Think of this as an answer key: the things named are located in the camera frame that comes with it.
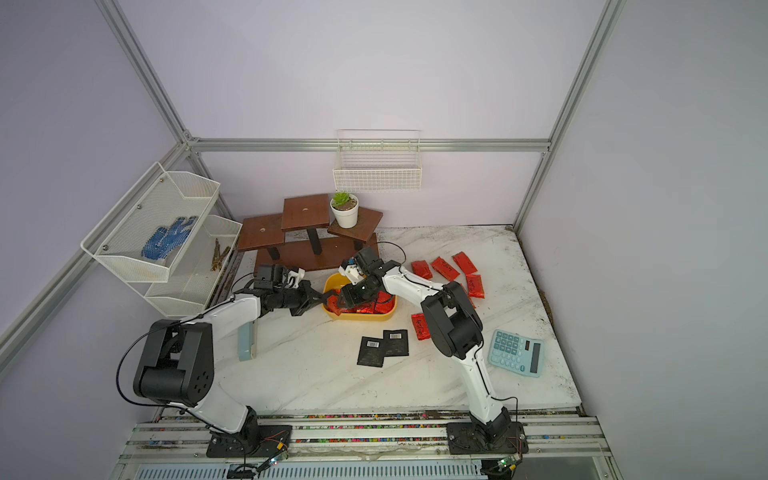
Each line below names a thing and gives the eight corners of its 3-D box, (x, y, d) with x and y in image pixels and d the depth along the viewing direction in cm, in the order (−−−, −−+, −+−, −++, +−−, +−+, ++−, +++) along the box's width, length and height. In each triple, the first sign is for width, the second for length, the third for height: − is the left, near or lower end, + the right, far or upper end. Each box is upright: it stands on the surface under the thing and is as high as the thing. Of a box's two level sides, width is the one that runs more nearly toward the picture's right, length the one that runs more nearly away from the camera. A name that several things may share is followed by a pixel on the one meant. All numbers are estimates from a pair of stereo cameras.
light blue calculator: (486, 363, 89) (490, 358, 86) (491, 331, 95) (494, 326, 92) (538, 379, 85) (543, 375, 82) (539, 345, 92) (544, 340, 89)
